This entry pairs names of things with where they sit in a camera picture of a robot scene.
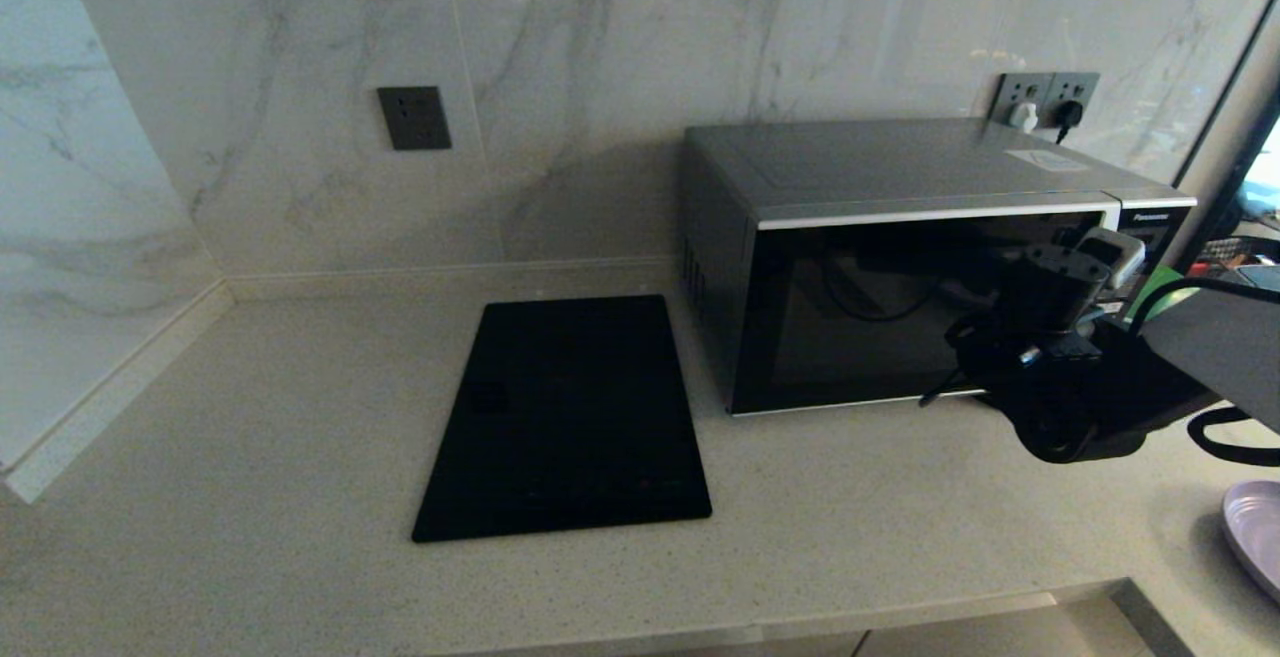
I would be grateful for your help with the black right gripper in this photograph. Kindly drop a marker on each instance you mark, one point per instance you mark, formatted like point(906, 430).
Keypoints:
point(1112, 322)

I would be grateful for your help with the black glass microwave door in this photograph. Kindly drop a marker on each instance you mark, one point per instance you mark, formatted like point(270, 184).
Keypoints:
point(850, 327)

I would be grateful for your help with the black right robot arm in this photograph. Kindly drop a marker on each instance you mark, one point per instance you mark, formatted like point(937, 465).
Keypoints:
point(1090, 407)

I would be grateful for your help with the light purple plate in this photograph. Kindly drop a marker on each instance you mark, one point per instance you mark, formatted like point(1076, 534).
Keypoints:
point(1258, 537)

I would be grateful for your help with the silver Panasonic microwave oven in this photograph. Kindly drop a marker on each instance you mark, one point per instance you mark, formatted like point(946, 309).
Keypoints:
point(880, 162)

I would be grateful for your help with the green cutting board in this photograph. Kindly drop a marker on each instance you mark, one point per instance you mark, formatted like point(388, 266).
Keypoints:
point(1165, 307)

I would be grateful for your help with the black power plug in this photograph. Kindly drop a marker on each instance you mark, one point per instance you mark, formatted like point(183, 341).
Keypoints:
point(1069, 115)

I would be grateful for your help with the white power plug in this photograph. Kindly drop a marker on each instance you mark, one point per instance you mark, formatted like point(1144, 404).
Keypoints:
point(1024, 117)

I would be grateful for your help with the black glass induction cooktop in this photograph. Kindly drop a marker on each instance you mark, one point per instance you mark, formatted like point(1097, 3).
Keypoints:
point(565, 427)

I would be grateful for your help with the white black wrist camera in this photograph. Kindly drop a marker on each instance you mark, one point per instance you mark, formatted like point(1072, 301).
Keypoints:
point(1112, 255)

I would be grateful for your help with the grey double wall socket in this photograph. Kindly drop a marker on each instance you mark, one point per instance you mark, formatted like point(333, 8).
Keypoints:
point(1022, 89)

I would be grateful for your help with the dark grey single wall socket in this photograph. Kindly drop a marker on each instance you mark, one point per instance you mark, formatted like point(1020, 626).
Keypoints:
point(414, 118)

